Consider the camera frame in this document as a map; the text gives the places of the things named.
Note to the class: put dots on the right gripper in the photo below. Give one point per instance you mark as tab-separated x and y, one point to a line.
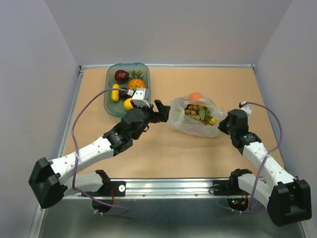
222	124

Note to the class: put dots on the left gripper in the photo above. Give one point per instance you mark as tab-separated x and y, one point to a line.
163	110

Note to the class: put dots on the brown longan bunch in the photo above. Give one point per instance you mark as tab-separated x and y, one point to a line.
193	111

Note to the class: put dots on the clear plastic bag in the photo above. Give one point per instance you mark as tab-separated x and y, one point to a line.
179	121

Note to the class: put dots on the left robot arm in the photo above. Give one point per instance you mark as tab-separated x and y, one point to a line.
50	180

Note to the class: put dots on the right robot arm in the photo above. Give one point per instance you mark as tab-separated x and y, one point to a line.
286	198

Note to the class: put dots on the yellow banana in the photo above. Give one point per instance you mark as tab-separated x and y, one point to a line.
211	121

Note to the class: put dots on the green starfruit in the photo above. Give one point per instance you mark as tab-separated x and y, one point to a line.
204	113

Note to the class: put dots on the orange tangerine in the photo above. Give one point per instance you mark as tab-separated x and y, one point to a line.
196	97

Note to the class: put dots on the yellow lemon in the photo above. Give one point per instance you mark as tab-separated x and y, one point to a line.
127	105

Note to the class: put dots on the orange pineapple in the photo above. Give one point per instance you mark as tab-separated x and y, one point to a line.
136	80

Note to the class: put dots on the dark purple plum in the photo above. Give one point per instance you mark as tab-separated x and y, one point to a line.
123	95

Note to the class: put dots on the green plastic tray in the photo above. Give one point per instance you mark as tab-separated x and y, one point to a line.
116	108

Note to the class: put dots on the yellow corn cob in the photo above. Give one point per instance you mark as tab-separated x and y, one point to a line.
115	93

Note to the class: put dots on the dark red apple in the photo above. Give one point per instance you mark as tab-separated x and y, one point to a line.
121	76

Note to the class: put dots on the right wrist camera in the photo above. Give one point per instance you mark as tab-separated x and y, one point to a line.
245	107

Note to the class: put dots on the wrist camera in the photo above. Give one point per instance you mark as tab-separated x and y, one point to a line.
140	97
245	107

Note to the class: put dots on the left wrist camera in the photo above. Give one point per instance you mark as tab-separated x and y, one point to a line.
140	97

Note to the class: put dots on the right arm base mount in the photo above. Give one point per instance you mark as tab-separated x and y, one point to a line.
229	186

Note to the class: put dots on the aluminium front rail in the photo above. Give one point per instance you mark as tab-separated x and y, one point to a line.
164	188

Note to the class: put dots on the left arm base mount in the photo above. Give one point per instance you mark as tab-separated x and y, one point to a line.
110	187

